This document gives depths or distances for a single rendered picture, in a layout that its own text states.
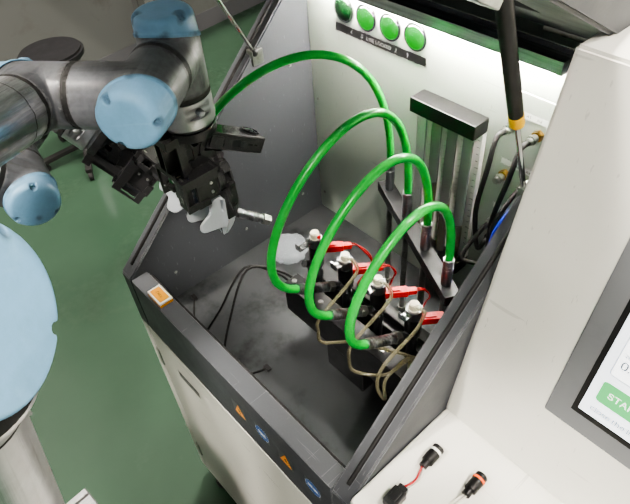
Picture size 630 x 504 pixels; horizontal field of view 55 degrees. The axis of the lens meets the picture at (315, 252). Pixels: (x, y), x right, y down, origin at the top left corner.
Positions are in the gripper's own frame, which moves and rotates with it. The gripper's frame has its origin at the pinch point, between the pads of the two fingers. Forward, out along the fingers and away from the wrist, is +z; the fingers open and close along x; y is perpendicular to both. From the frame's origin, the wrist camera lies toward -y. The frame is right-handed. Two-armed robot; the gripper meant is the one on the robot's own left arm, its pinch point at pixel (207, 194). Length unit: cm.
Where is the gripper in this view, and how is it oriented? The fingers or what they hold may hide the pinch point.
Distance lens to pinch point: 107.5
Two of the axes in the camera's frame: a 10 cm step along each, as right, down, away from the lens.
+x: 0.9, 5.2, -8.5
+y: -6.6, 6.7, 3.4
